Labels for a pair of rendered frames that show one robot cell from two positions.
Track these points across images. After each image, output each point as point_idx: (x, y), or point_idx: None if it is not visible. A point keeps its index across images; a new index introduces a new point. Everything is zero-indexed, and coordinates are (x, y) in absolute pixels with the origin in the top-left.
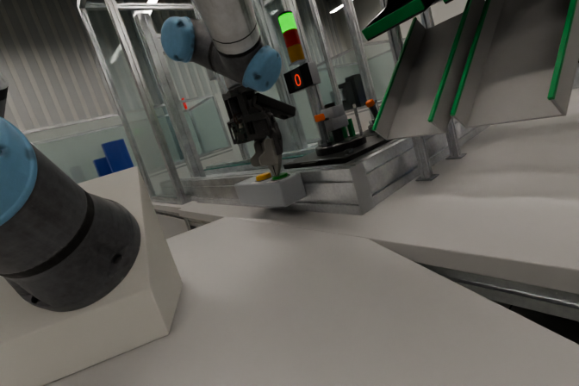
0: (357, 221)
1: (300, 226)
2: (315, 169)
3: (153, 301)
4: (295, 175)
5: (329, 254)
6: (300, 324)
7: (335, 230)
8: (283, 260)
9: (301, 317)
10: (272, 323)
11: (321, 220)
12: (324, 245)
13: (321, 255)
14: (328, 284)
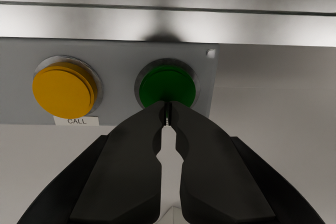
0: (328, 50)
1: (220, 82)
2: (284, 19)
3: None
4: (216, 67)
5: (314, 129)
6: (327, 190)
7: (298, 82)
8: (261, 151)
9: (325, 187)
10: (306, 196)
11: (251, 55)
12: (299, 117)
13: (305, 133)
14: (333, 161)
